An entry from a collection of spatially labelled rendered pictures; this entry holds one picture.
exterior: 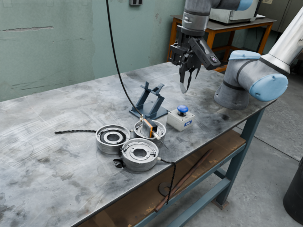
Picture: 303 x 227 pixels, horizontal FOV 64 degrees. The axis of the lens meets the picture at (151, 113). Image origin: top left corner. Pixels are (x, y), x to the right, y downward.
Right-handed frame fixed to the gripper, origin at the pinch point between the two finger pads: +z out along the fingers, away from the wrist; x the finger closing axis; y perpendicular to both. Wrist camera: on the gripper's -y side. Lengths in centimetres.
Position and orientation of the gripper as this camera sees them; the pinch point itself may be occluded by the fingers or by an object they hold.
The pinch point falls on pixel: (185, 90)
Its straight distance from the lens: 83.3
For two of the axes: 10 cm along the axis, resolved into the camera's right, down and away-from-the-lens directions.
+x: -7.5, 2.9, -6.0
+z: -1.1, 8.4, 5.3
